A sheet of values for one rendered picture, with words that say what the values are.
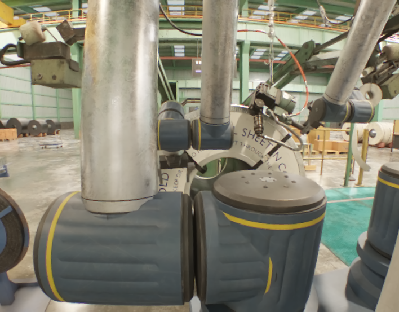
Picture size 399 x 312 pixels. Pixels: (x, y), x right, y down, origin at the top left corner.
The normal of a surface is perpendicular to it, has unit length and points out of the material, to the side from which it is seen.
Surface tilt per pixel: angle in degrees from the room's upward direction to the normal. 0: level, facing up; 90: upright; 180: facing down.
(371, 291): 23
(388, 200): 90
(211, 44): 108
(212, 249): 59
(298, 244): 90
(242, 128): 90
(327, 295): 0
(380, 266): 90
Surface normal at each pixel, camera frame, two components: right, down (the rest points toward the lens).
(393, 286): -0.99, 0.03
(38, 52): 0.07, 0.17
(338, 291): 0.00, -0.99
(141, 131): 0.78, 0.00
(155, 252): 0.05, -0.32
